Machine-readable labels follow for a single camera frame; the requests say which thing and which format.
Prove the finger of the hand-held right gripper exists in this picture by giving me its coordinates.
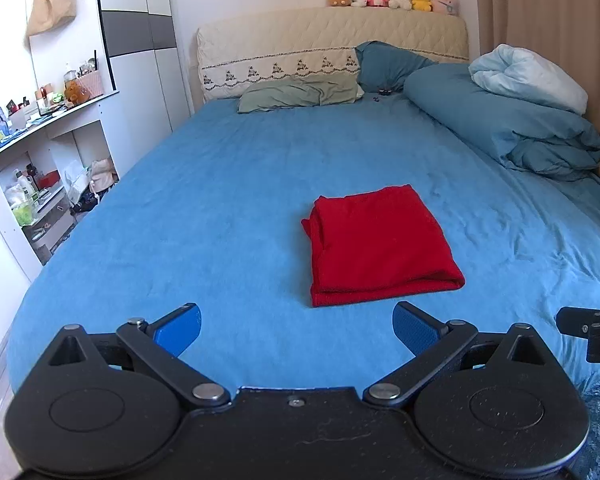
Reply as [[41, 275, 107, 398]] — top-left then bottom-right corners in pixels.
[[555, 306, 600, 364]]

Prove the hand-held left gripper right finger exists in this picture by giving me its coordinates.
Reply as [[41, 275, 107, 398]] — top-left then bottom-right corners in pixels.
[[362, 301, 551, 408]]

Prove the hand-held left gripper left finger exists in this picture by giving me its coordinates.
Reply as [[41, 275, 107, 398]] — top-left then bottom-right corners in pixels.
[[46, 302, 232, 408]]

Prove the red knit sweater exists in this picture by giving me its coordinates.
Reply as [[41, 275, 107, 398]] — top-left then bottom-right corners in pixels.
[[301, 185, 466, 308]]

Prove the bed with blue sheet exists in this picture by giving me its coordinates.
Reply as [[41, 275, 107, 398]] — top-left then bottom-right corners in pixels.
[[7, 92, 600, 396]]

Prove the green plastic bag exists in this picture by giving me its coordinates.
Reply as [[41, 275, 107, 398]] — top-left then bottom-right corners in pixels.
[[12, 200, 36, 226]]

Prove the blue duvet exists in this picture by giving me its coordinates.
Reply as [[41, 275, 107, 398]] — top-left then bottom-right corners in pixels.
[[404, 63, 600, 181]]

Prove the white shelf unit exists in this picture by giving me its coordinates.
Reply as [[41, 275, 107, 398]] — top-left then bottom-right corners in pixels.
[[0, 85, 121, 281]]

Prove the light blue blanket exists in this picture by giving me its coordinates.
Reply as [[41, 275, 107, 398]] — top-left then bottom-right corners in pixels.
[[469, 44, 590, 116]]

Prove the white and grey wardrobe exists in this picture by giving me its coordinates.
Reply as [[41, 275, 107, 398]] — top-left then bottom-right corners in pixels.
[[95, 0, 191, 133]]

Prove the brown teddy bear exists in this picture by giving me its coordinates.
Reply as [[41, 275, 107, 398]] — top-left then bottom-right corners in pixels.
[[64, 80, 90, 106]]

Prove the green pillow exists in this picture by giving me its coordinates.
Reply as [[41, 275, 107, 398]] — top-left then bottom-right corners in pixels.
[[238, 76, 365, 113]]

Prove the pink basket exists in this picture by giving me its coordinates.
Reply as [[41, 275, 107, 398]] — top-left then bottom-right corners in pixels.
[[77, 70, 104, 98]]

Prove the blue pillow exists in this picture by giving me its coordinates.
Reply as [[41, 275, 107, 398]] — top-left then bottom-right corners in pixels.
[[355, 41, 438, 92]]

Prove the beige curtain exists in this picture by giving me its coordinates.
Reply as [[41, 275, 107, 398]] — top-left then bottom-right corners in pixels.
[[472, 0, 600, 126]]

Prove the beige quilted headboard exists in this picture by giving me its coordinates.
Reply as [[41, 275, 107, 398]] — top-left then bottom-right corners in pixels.
[[196, 6, 470, 103]]

